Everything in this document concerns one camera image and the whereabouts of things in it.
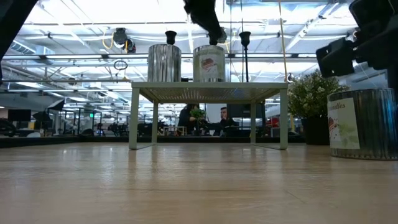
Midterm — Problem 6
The dark monitor screen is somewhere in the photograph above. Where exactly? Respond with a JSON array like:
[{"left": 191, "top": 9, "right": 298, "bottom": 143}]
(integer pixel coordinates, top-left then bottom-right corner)
[{"left": 226, "top": 103, "right": 266, "bottom": 119}]

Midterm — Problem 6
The black ceiling-mounted camera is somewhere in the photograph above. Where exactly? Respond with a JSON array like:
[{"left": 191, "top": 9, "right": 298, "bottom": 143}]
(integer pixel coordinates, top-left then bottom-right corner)
[{"left": 112, "top": 27, "right": 137, "bottom": 54}]

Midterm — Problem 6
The person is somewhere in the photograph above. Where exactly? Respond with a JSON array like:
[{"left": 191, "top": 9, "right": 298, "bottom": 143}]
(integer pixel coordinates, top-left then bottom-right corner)
[
  {"left": 177, "top": 103, "right": 206, "bottom": 137},
  {"left": 213, "top": 106, "right": 239, "bottom": 137}
]

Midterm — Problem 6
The green bushy potted plant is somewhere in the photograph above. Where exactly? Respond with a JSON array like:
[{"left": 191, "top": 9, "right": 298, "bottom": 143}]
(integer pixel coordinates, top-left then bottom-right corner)
[{"left": 287, "top": 68, "right": 349, "bottom": 119}]

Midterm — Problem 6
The small green potted plant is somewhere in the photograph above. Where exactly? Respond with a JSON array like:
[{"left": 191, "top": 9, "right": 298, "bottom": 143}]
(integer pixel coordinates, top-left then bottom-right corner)
[{"left": 188, "top": 107, "right": 207, "bottom": 133}]

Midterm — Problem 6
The dark metal candle holder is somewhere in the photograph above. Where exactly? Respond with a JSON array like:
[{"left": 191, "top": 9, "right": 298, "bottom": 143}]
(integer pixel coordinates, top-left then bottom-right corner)
[
  {"left": 164, "top": 30, "right": 178, "bottom": 45},
  {"left": 238, "top": 30, "right": 252, "bottom": 83}
]

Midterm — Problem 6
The large labelled silver tin candle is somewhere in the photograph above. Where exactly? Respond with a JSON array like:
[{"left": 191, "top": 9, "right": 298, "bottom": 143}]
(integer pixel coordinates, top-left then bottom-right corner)
[{"left": 326, "top": 87, "right": 398, "bottom": 161}]

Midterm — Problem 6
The black flat screen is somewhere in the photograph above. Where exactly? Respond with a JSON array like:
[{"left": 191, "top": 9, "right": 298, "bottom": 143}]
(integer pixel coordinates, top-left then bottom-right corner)
[{"left": 7, "top": 108, "right": 32, "bottom": 123}]

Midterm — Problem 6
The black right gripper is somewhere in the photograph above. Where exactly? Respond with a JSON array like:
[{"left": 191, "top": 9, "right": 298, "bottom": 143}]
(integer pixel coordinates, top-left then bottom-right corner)
[{"left": 315, "top": 0, "right": 398, "bottom": 79}]

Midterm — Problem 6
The black plant pot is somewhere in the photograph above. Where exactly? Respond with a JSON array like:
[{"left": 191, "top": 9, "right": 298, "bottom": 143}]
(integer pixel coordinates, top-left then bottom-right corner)
[{"left": 300, "top": 116, "right": 331, "bottom": 146}]

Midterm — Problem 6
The yellow hanging rope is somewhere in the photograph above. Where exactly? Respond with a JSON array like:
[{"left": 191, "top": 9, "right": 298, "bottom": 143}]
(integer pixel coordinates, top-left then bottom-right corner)
[{"left": 277, "top": 0, "right": 289, "bottom": 82}]

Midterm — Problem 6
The yellow ceiling cable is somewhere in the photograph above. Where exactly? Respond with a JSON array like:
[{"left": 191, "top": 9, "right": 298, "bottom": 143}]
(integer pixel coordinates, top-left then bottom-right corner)
[{"left": 101, "top": 30, "right": 115, "bottom": 50}]

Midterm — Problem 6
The pale green perforated metal shelf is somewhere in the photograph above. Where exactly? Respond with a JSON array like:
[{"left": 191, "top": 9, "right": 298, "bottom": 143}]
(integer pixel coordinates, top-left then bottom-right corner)
[{"left": 128, "top": 81, "right": 289, "bottom": 151}]

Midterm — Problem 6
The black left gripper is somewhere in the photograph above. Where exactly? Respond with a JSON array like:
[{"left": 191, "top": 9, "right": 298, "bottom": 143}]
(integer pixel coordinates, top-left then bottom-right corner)
[{"left": 182, "top": 0, "right": 228, "bottom": 46}]

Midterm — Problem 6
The ribbed silver tin candle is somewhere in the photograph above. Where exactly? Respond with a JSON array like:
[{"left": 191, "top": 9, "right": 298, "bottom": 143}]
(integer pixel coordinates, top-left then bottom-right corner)
[{"left": 147, "top": 44, "right": 182, "bottom": 83}]

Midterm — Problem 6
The black hanging cable loop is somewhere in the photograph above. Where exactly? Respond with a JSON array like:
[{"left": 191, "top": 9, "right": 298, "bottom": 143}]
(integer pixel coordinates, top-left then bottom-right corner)
[{"left": 113, "top": 59, "right": 129, "bottom": 72}]

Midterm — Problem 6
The black softbox studio light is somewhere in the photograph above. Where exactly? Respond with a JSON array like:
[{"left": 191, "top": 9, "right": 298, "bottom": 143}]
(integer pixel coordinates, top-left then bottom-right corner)
[{"left": 45, "top": 98, "right": 67, "bottom": 112}]

